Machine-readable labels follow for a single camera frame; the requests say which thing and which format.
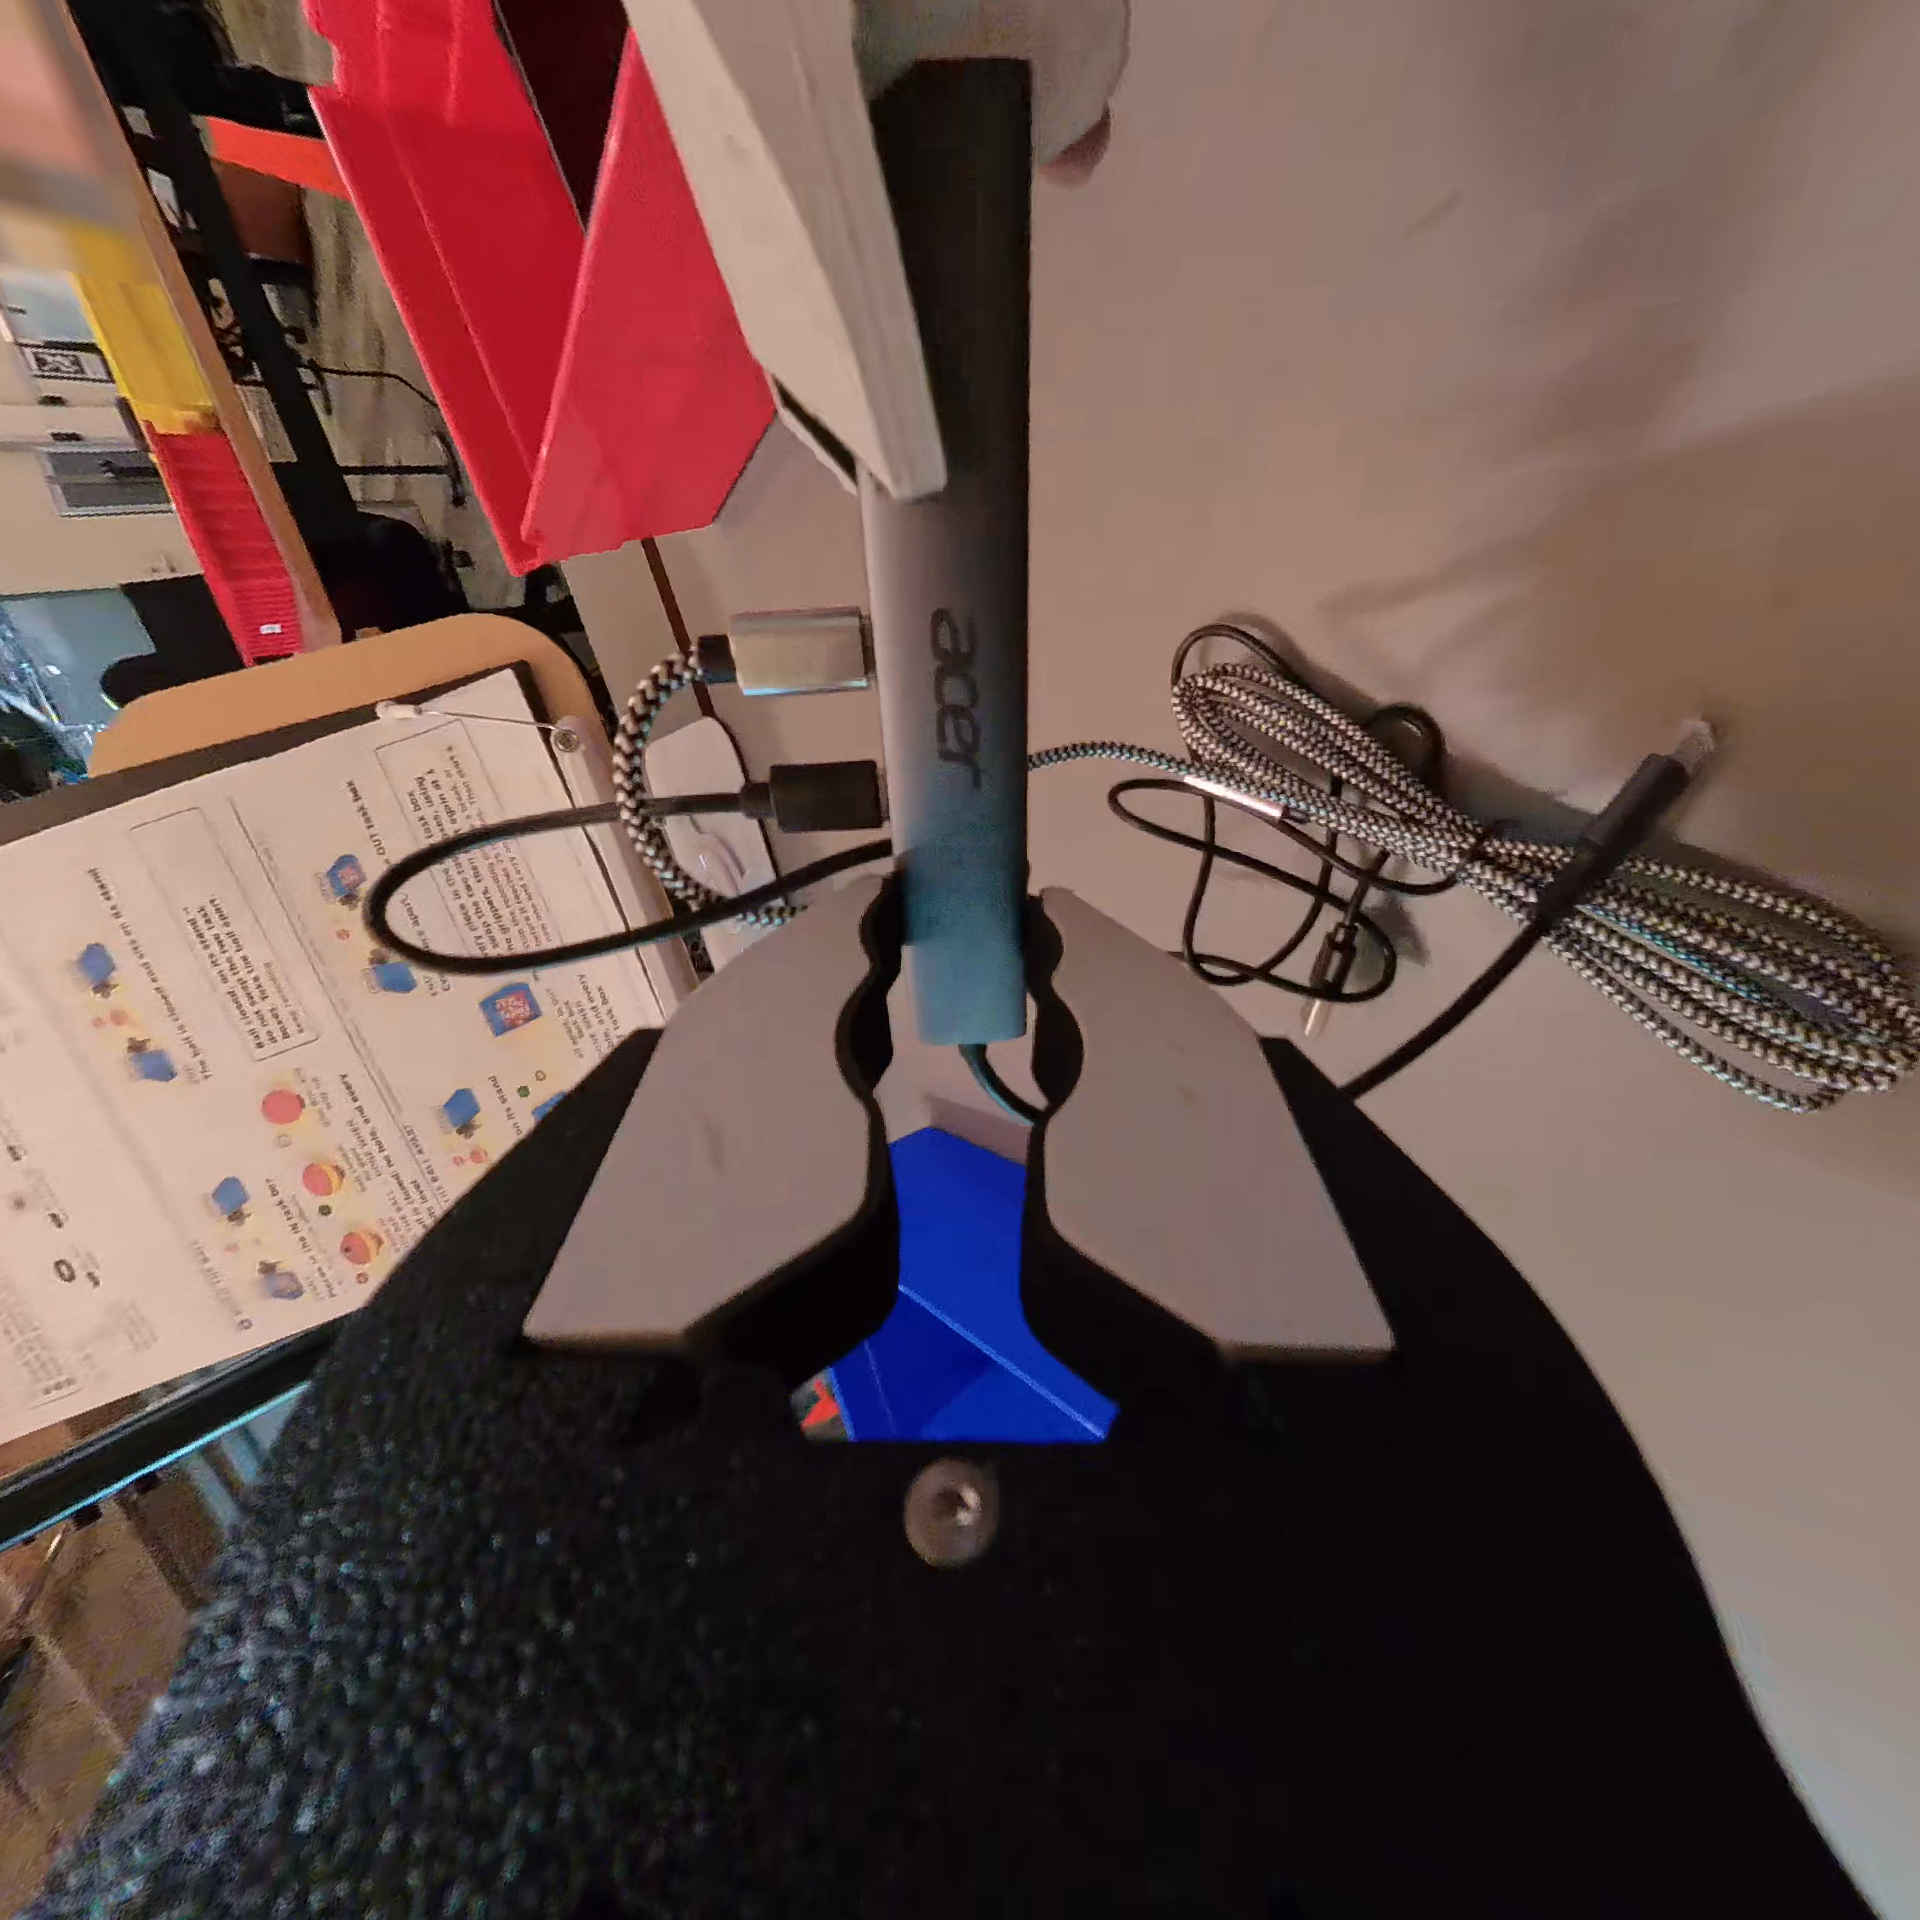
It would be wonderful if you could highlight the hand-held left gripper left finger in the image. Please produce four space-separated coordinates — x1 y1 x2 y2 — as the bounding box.
523 874 902 1366

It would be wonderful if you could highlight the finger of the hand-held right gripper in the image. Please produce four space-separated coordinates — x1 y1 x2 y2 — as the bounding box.
852 0 1135 158
619 0 951 499

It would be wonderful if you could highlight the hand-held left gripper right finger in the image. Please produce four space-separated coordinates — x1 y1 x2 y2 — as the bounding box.
1024 886 1397 1366

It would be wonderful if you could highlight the red plastic bin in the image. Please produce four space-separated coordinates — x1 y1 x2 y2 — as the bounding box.
304 0 784 581

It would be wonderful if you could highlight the thin black cable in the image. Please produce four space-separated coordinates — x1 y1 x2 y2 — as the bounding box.
1108 621 1453 1049

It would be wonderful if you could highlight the black usb-c cable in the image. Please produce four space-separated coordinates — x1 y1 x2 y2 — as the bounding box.
363 718 1721 1104

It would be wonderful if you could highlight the braided usb cable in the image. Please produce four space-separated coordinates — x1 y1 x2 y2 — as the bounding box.
612 605 1920 1115

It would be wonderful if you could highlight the grey usb hub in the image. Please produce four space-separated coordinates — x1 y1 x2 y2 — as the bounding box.
857 56 1042 1049

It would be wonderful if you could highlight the person's right hand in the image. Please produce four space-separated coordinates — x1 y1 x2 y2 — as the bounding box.
1035 105 1120 191

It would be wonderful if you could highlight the blue plastic bin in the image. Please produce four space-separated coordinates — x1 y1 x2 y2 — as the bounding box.
790 1126 1122 1445

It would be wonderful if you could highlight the white board stand base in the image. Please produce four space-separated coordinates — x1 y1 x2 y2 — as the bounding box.
643 715 790 965

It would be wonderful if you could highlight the printed instruction sheet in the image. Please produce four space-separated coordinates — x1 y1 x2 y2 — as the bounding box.
0 664 708 1453

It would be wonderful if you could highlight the yellow plastic bin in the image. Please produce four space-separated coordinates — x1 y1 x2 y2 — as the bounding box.
70 225 219 436

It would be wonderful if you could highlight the small red bin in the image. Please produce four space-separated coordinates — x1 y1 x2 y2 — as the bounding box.
151 426 309 670

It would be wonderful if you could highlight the instruction sheet on clipboard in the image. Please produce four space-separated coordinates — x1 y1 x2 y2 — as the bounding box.
0 609 714 1453

